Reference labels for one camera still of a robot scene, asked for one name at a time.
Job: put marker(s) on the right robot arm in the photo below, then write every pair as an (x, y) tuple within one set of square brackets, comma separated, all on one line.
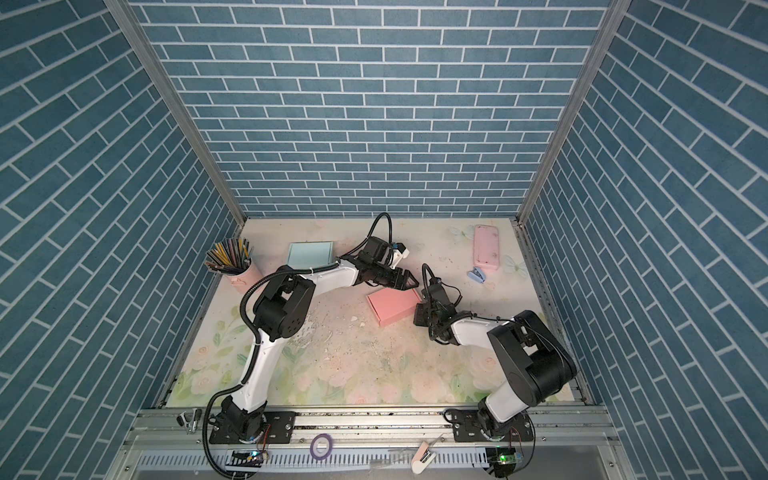
[(534, 363)]

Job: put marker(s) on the purple tape roll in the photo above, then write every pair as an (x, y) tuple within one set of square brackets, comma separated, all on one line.
[(321, 447)]

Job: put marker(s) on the aluminium front rail frame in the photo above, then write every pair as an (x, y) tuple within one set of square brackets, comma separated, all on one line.
[(570, 441)]

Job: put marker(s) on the pink pencil case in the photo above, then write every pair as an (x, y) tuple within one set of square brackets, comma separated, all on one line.
[(486, 247)]

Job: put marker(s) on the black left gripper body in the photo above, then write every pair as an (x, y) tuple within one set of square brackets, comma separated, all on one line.
[(382, 274)]

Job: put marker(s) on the white pink clip tool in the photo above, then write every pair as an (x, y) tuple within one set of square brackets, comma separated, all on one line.
[(424, 456)]

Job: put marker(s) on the bundle of colored pencils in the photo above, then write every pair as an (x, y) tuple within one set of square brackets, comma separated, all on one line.
[(230, 257)]

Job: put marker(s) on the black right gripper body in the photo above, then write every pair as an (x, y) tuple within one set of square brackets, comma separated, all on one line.
[(425, 318)]

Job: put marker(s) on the mint green paper box sheet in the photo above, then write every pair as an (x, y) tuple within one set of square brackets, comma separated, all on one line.
[(310, 255)]

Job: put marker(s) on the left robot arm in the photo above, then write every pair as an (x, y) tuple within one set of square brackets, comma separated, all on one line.
[(275, 309)]

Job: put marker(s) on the pink metal pencil bucket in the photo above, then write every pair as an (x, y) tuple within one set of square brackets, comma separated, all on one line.
[(242, 282)]

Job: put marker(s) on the pink paper box sheet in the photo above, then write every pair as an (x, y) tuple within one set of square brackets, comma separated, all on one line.
[(390, 305)]

